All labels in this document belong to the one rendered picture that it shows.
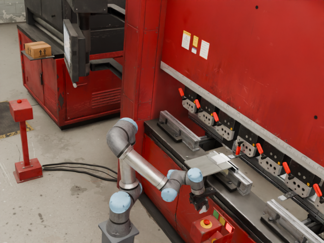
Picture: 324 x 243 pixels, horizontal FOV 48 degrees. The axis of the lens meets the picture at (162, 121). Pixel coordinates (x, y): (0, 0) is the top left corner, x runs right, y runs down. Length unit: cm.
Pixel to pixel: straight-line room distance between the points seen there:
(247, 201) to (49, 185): 207
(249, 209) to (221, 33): 110
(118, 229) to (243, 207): 78
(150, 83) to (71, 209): 138
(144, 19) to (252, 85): 100
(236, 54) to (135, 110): 109
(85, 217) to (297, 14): 242
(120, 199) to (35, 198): 167
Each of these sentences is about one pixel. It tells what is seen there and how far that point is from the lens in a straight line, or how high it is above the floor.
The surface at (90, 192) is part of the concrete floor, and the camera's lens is 365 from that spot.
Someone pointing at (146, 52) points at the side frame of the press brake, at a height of 148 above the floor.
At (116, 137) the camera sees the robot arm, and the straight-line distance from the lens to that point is 185.
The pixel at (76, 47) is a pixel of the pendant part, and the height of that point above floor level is 151.
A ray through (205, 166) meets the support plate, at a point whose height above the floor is 100.
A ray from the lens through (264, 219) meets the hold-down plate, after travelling 229.
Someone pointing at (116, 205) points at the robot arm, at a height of 99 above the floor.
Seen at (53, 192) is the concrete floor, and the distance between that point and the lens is 368.
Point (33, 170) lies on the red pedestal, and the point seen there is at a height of 10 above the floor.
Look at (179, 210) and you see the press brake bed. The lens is 293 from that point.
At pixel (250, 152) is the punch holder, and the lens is 225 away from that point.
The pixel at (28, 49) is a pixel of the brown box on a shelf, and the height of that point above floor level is 106.
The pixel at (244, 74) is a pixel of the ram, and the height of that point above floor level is 164.
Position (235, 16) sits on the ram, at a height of 193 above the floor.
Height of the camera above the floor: 239
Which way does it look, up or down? 29 degrees down
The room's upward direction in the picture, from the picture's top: 6 degrees clockwise
